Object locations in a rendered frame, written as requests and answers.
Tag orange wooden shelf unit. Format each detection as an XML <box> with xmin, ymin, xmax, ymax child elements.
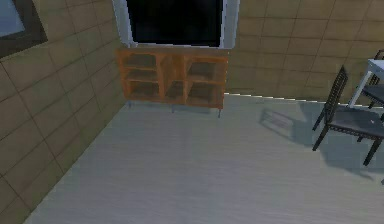
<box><xmin>114</xmin><ymin>46</ymin><xmax>231</xmax><ymax>119</ymax></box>

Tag white table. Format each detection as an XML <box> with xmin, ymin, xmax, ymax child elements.
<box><xmin>347</xmin><ymin>58</ymin><xmax>384</xmax><ymax>109</ymax></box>

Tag dark framed window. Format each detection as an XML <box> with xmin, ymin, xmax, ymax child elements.
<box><xmin>0</xmin><ymin>0</ymin><xmax>49</xmax><ymax>60</ymax></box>

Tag black television set white frame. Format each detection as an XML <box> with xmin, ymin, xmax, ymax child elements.
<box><xmin>111</xmin><ymin>0</ymin><xmax>241</xmax><ymax>50</ymax></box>

